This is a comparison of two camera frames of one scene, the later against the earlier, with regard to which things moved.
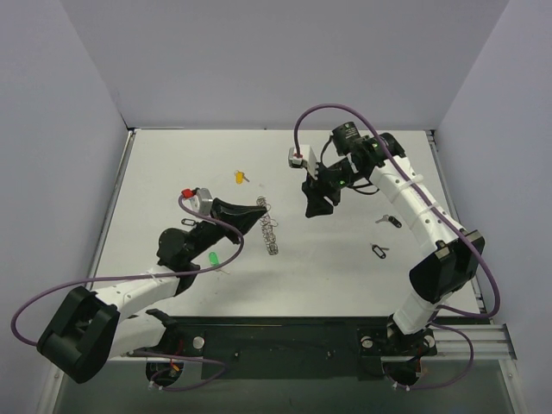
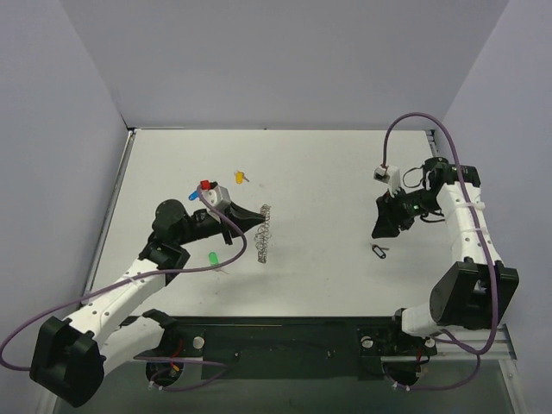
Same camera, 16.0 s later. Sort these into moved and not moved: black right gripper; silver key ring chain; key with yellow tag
Moved: black right gripper; silver key ring chain
Not moved: key with yellow tag
